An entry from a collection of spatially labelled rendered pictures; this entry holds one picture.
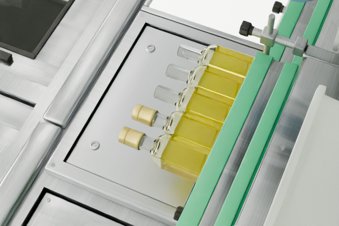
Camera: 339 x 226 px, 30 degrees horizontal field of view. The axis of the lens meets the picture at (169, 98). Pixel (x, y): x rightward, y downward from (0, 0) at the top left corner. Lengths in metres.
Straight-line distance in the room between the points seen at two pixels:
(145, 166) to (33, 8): 0.57
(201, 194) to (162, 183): 0.31
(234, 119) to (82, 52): 0.57
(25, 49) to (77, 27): 0.14
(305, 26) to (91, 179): 0.55
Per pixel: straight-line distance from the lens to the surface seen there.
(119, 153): 1.37
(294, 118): 1.09
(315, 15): 1.37
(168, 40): 1.52
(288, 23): 1.35
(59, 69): 1.53
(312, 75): 1.14
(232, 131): 1.09
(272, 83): 1.14
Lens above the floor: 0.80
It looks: 14 degrees up
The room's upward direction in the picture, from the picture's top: 70 degrees counter-clockwise
